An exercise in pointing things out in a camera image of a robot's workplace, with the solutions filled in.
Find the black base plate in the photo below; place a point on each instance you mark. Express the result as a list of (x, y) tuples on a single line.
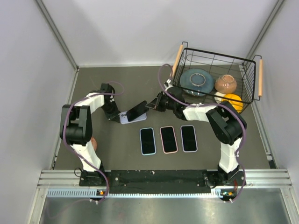
[(162, 181)]

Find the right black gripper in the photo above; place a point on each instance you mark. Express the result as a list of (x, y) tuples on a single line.
[(155, 104)]

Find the dark blue phone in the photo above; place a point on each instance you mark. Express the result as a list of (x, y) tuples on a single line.
[(168, 139)]

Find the red patterned bowl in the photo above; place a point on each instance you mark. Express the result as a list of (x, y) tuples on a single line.
[(94, 143)]

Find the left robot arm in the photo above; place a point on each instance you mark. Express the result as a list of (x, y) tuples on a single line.
[(76, 130)]

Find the blue ceramic plate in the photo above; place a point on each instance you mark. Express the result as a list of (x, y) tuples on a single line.
[(196, 82)]

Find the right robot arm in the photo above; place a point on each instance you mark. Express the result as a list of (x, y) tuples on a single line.
[(227, 124)]

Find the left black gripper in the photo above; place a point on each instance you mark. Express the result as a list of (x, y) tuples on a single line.
[(114, 116)]

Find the black wire basket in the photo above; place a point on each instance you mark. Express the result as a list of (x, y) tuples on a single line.
[(248, 73)]

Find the white slotted cable duct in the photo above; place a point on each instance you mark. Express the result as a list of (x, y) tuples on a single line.
[(96, 193)]

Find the brown ceramic bowl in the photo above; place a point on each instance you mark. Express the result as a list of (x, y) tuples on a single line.
[(226, 84)]

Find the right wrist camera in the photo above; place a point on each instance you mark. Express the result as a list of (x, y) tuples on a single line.
[(168, 84)]

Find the yellow bowl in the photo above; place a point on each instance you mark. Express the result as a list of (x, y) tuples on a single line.
[(235, 101)]

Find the white small dish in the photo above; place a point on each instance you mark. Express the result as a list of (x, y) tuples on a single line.
[(218, 97)]

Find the black phone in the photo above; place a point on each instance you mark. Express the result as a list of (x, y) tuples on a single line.
[(137, 111), (189, 139)]

